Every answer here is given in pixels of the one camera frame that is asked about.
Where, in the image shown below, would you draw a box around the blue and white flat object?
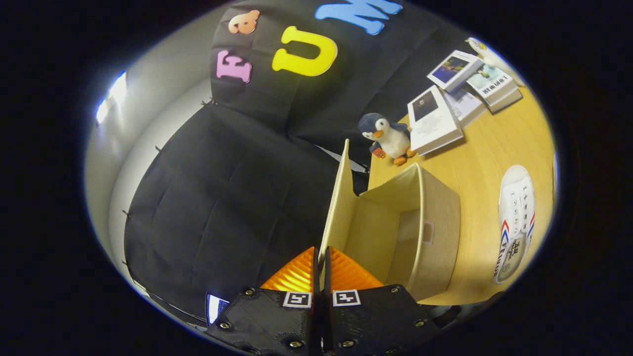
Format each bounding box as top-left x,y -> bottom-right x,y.
206,294 -> 231,325

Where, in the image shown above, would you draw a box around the penguin plush toy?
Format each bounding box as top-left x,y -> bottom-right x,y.
358,113 -> 417,166

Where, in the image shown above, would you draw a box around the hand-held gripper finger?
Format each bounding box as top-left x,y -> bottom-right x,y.
205,246 -> 322,356
324,247 -> 441,356

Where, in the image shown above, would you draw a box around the blue picture cover book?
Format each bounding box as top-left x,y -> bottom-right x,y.
427,49 -> 484,93

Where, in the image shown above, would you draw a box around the portrait cover book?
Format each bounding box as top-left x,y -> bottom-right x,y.
407,85 -> 464,156

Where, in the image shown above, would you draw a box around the white canvas shoe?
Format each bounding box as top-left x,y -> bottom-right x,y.
493,165 -> 536,285

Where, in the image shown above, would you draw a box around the white duck plush toy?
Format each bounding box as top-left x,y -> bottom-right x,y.
465,37 -> 525,87

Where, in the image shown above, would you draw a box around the black backdrop cloth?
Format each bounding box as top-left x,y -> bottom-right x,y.
124,0 -> 475,322

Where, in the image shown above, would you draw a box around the pale teal cover book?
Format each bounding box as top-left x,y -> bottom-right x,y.
466,64 -> 517,106

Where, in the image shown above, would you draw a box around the white printed booklet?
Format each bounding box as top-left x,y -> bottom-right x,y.
443,88 -> 488,128

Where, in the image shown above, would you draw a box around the beige fabric storage box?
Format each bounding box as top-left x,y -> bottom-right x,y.
319,139 -> 461,302

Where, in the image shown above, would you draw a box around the thick grey book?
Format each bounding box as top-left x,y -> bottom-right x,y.
487,87 -> 523,113

